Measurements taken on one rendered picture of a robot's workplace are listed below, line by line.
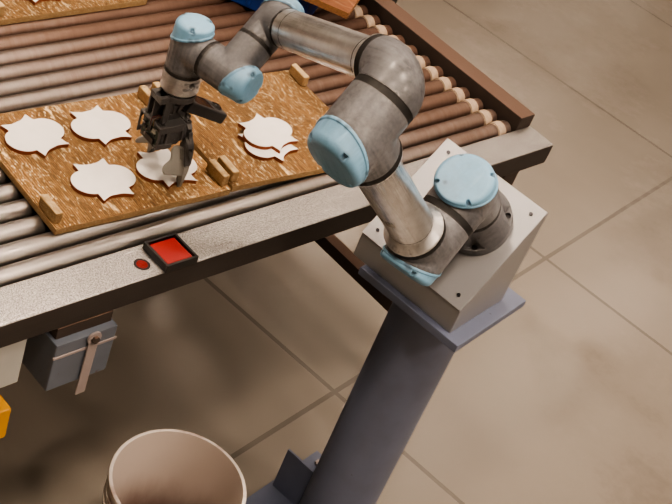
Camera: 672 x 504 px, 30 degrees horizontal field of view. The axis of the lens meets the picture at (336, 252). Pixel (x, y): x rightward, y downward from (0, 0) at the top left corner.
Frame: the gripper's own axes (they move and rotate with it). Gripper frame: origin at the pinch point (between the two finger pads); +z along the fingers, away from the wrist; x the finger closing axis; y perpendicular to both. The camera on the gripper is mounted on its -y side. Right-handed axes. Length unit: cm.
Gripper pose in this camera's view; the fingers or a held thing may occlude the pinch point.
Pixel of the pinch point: (167, 166)
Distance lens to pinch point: 257.3
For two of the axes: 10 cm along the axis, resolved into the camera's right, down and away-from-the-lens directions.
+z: -2.8, 7.3, 6.2
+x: 6.1, 6.4, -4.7
